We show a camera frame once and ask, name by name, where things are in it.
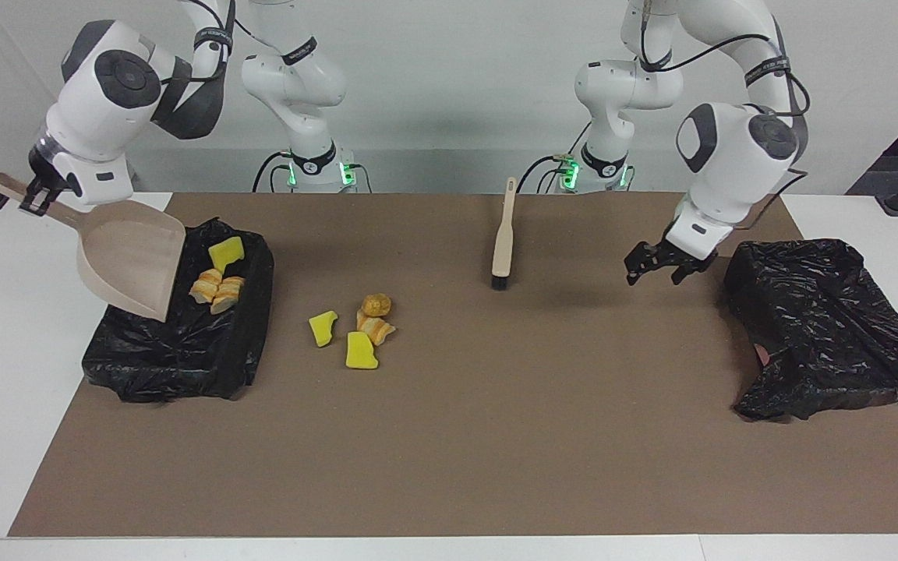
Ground beige plastic dustpan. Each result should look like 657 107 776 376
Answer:
0 172 187 322

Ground beige brush black bristles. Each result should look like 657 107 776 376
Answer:
491 177 518 291

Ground torn bread piece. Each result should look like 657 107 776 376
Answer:
189 269 224 305
210 276 246 315

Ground yellow sponge block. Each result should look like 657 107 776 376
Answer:
208 235 246 273

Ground striped croissant piece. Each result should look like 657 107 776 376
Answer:
356 310 397 346

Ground yellow green sponge piece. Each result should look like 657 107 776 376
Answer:
345 331 380 371

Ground small yellow sponge piece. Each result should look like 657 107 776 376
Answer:
308 310 339 348

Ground black plastic bin bag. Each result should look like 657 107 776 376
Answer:
723 238 898 422
81 217 275 404

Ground brown table mat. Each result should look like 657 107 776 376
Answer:
9 192 898 538

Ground black base cable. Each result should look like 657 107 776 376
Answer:
515 154 575 193
252 150 298 193

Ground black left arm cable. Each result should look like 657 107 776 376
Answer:
638 0 812 119

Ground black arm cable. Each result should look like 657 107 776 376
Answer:
638 0 812 119
161 0 298 86

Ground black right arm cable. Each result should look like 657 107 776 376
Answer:
161 0 298 86

